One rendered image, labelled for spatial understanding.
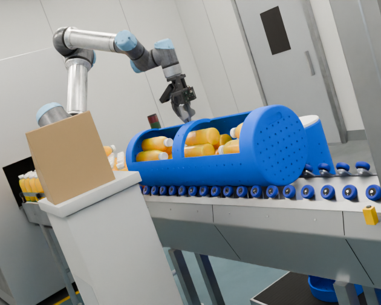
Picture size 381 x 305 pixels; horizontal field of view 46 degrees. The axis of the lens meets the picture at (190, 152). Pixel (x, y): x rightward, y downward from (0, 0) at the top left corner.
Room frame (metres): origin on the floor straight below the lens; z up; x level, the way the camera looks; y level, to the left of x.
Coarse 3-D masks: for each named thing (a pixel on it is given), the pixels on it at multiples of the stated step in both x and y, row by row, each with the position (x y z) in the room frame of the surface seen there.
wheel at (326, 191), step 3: (324, 186) 1.30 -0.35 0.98; (327, 186) 1.29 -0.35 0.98; (330, 186) 1.28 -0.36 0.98; (321, 189) 1.30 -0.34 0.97; (324, 189) 1.29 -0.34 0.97; (327, 189) 1.28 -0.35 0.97; (330, 189) 1.27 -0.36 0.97; (333, 189) 1.27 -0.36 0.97; (321, 192) 1.30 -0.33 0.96; (324, 192) 1.29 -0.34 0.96; (327, 192) 1.28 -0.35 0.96; (330, 192) 1.27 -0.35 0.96; (333, 192) 1.27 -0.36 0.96; (321, 195) 1.29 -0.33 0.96; (324, 195) 1.28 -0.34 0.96; (327, 195) 1.27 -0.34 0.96; (330, 195) 1.27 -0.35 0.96; (333, 195) 1.27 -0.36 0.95; (324, 198) 1.28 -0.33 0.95; (327, 198) 1.27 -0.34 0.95; (330, 198) 1.27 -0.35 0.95
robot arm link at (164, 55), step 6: (156, 42) 1.88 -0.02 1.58; (162, 42) 1.86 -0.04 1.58; (168, 42) 1.86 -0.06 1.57; (156, 48) 1.88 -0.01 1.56; (162, 48) 1.86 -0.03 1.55; (168, 48) 1.86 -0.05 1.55; (174, 48) 1.88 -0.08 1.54; (156, 54) 1.87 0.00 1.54; (162, 54) 1.86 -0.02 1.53; (168, 54) 1.86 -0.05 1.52; (174, 54) 1.87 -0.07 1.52; (156, 60) 1.87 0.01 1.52; (162, 60) 1.87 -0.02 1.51; (168, 60) 1.86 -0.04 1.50; (174, 60) 1.86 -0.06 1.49; (162, 66) 1.88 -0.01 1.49; (168, 66) 1.86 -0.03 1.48
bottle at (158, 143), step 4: (160, 136) 2.10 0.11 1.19; (144, 140) 2.19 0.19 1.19; (148, 140) 2.16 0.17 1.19; (152, 140) 2.12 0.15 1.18; (156, 140) 2.09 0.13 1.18; (160, 140) 2.07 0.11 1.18; (164, 140) 2.06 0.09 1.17; (144, 144) 2.18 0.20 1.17; (148, 144) 2.14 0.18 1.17; (152, 144) 2.11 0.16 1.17; (156, 144) 2.08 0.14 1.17; (160, 144) 2.07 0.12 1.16; (164, 144) 2.06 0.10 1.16; (144, 148) 2.18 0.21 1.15; (148, 148) 2.15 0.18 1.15; (152, 148) 2.12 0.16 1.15; (156, 148) 2.10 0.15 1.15; (160, 148) 2.08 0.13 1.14; (164, 148) 2.07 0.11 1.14
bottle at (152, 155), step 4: (140, 152) 2.16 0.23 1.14; (144, 152) 2.13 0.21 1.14; (148, 152) 2.09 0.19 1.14; (152, 152) 2.06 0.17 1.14; (156, 152) 2.05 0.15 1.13; (160, 152) 2.04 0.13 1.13; (136, 156) 2.17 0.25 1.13; (140, 156) 2.13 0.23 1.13; (144, 156) 2.11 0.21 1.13; (148, 156) 2.07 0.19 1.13; (152, 156) 2.05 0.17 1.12; (156, 156) 2.04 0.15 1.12; (136, 160) 2.16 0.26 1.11; (140, 160) 2.13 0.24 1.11; (144, 160) 2.11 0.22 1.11; (148, 160) 2.08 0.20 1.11
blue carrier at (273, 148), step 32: (160, 128) 2.20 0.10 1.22; (192, 128) 2.06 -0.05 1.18; (224, 128) 1.91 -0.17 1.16; (256, 128) 1.47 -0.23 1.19; (288, 128) 1.55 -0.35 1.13; (128, 160) 2.12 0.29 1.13; (160, 160) 1.90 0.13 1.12; (192, 160) 1.71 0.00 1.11; (224, 160) 1.56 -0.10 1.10; (256, 160) 1.44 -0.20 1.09; (288, 160) 1.53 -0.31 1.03
